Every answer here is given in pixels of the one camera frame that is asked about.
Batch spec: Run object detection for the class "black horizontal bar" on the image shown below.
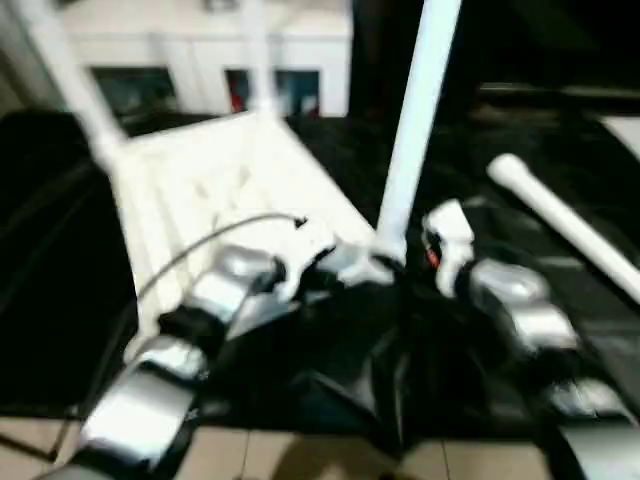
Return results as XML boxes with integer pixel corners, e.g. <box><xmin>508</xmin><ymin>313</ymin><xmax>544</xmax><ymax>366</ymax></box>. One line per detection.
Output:
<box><xmin>478</xmin><ymin>84</ymin><xmax>640</xmax><ymax>101</ymax></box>

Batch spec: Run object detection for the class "black work mat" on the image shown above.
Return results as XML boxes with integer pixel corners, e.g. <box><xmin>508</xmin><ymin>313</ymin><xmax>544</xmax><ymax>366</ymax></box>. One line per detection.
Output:
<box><xmin>0</xmin><ymin>105</ymin><xmax>640</xmax><ymax>451</ymax></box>

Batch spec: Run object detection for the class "white plastic table leg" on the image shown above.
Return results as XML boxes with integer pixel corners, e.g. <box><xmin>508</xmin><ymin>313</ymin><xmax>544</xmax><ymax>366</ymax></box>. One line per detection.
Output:
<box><xmin>486</xmin><ymin>152</ymin><xmax>640</xmax><ymax>306</ymax></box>
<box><xmin>240</xmin><ymin>0</ymin><xmax>283</xmax><ymax>119</ymax></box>
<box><xmin>8</xmin><ymin>0</ymin><xmax>129</xmax><ymax>176</ymax></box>
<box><xmin>374</xmin><ymin>0</ymin><xmax>464</xmax><ymax>263</ymax></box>

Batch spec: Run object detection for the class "white flat board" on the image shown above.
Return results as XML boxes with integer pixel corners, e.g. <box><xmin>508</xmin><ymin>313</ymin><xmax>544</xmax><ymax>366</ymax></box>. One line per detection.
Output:
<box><xmin>600</xmin><ymin>115</ymin><xmax>640</xmax><ymax>161</ymax></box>

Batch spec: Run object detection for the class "dark cabinet with yellow label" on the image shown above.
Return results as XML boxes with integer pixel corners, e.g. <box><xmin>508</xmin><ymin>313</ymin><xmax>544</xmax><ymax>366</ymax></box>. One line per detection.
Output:
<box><xmin>350</xmin><ymin>0</ymin><xmax>640</xmax><ymax>119</ymax></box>

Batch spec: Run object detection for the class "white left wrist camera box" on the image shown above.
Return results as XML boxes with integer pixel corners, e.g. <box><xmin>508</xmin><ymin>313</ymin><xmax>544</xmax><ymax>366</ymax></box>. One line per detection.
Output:
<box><xmin>265</xmin><ymin>218</ymin><xmax>343</xmax><ymax>301</ymax></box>

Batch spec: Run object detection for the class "white cabinet with glass doors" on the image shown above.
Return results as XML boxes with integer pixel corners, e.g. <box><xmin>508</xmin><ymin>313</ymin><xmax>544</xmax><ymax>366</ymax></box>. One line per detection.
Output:
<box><xmin>40</xmin><ymin>0</ymin><xmax>353</xmax><ymax>119</ymax></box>

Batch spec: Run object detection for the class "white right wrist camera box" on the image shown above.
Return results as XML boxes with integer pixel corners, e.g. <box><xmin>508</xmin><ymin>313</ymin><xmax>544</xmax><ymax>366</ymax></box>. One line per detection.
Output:
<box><xmin>420</xmin><ymin>198</ymin><xmax>479</xmax><ymax>299</ymax></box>

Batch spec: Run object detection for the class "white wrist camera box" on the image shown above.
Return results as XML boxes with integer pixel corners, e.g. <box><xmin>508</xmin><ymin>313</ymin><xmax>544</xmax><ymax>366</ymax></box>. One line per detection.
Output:
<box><xmin>265</xmin><ymin>218</ymin><xmax>343</xmax><ymax>301</ymax></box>
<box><xmin>420</xmin><ymin>198</ymin><xmax>479</xmax><ymax>299</ymax></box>

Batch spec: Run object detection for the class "white plastic table top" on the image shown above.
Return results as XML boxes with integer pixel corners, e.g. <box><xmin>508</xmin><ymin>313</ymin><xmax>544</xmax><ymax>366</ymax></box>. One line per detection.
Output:
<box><xmin>100</xmin><ymin>108</ymin><xmax>403</xmax><ymax>363</ymax></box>

